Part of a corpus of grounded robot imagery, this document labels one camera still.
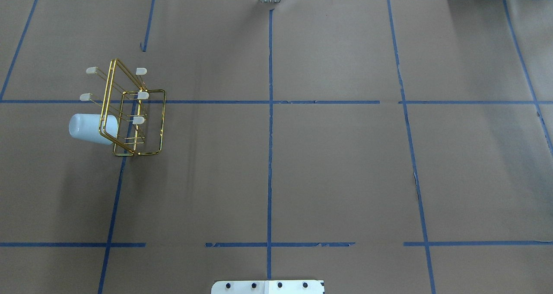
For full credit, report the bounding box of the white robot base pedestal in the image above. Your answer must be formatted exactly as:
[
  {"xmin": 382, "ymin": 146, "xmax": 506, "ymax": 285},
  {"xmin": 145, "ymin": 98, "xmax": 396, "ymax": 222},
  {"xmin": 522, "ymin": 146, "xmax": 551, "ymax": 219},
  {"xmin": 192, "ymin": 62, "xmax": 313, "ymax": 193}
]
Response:
[{"xmin": 211, "ymin": 280, "xmax": 325, "ymax": 294}]

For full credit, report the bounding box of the light blue cup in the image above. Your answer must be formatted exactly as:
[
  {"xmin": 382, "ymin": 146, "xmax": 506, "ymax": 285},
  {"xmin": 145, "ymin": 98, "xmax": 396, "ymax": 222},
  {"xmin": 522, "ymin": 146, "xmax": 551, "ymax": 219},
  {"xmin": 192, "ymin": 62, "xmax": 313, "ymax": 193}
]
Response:
[{"xmin": 68, "ymin": 114, "xmax": 112, "ymax": 145}]

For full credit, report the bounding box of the gold wire cup holder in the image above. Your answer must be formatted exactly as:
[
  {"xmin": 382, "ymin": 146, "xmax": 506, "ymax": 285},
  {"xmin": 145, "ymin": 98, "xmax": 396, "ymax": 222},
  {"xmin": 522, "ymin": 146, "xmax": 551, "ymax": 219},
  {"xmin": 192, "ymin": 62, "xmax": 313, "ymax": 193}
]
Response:
[{"xmin": 79, "ymin": 58, "xmax": 167, "ymax": 158}]

